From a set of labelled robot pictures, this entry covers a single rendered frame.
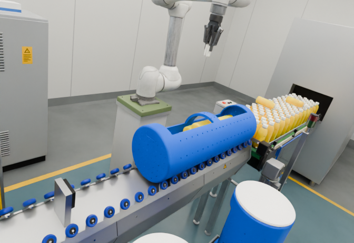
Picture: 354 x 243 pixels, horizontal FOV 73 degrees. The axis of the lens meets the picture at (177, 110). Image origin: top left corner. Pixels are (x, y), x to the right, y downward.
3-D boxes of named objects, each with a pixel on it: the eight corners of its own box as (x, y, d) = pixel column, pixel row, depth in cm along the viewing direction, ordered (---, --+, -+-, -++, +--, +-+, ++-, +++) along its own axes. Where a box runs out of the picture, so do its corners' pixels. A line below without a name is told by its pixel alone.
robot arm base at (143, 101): (124, 97, 189) (125, 90, 187) (147, 95, 204) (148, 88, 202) (136, 106, 178) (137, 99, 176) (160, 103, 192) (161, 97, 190)
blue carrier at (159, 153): (128, 163, 128) (134, 116, 118) (218, 131, 191) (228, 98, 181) (163, 195, 111) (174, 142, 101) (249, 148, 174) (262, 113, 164)
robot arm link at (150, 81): (131, 90, 190) (135, 64, 181) (150, 89, 202) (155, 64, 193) (142, 98, 179) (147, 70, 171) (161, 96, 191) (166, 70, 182)
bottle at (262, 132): (251, 144, 192) (258, 124, 185) (258, 144, 194) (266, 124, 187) (255, 149, 186) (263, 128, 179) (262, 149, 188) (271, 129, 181)
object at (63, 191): (53, 210, 94) (54, 179, 89) (64, 205, 97) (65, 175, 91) (64, 227, 88) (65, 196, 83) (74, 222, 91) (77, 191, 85)
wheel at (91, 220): (83, 217, 89) (85, 217, 88) (95, 212, 92) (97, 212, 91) (86, 229, 89) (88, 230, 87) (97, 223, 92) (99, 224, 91)
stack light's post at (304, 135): (255, 230, 229) (303, 132, 187) (257, 228, 232) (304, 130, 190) (259, 233, 227) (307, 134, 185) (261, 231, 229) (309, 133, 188)
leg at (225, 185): (203, 232, 214) (223, 176, 190) (206, 229, 218) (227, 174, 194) (208, 236, 210) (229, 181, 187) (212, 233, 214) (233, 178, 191)
